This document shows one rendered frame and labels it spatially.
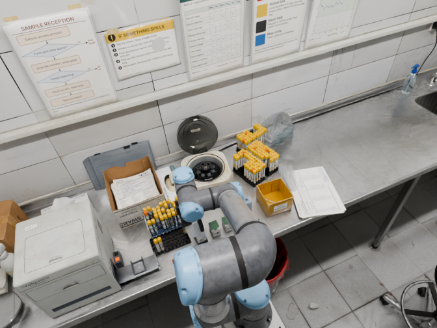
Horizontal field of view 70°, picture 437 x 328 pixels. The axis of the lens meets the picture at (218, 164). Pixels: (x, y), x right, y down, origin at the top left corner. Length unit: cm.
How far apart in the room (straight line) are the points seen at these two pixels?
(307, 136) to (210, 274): 142
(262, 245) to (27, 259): 87
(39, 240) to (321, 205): 121
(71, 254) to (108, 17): 88
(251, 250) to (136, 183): 108
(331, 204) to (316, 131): 58
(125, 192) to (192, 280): 105
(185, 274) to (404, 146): 164
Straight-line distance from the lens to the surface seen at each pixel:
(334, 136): 200
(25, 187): 181
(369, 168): 186
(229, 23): 152
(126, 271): 143
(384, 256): 262
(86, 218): 130
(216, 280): 67
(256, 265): 68
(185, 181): 107
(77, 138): 162
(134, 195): 162
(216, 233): 144
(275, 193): 161
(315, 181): 169
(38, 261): 127
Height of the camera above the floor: 213
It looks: 45 degrees down
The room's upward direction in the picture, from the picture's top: 5 degrees counter-clockwise
